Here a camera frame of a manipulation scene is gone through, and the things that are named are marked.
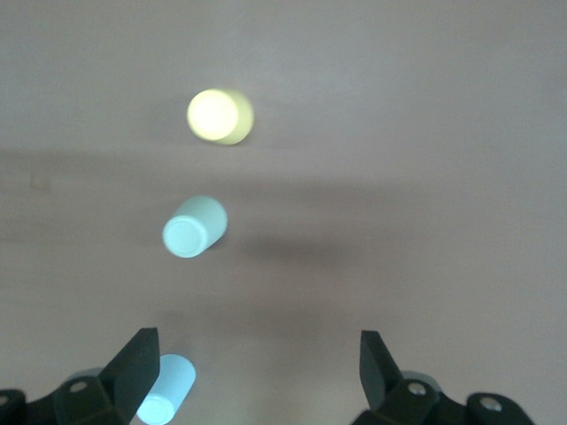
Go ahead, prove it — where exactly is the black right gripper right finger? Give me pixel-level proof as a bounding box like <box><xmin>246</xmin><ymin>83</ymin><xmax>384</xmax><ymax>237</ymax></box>
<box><xmin>353</xmin><ymin>329</ymin><xmax>538</xmax><ymax>425</ymax></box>

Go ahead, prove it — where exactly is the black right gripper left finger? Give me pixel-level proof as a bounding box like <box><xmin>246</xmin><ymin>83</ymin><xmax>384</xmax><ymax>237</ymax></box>
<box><xmin>0</xmin><ymin>327</ymin><xmax>160</xmax><ymax>425</ymax></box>

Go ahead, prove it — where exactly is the pale green plastic cup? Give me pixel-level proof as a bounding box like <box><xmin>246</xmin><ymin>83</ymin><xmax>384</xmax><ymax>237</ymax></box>
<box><xmin>161</xmin><ymin>195</ymin><xmax>229</xmax><ymax>260</ymax></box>

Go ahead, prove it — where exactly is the yellow plastic cup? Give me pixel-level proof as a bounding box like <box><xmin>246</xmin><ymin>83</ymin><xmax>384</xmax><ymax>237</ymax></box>
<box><xmin>186</xmin><ymin>88</ymin><xmax>256</xmax><ymax>147</ymax></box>

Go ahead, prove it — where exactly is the light blue plastic cup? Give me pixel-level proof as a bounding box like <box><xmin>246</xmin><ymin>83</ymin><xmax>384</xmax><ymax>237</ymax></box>
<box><xmin>135</xmin><ymin>353</ymin><xmax>197</xmax><ymax>425</ymax></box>

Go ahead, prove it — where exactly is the brown table mat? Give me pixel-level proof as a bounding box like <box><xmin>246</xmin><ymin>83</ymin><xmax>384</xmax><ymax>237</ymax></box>
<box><xmin>0</xmin><ymin>0</ymin><xmax>567</xmax><ymax>425</ymax></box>

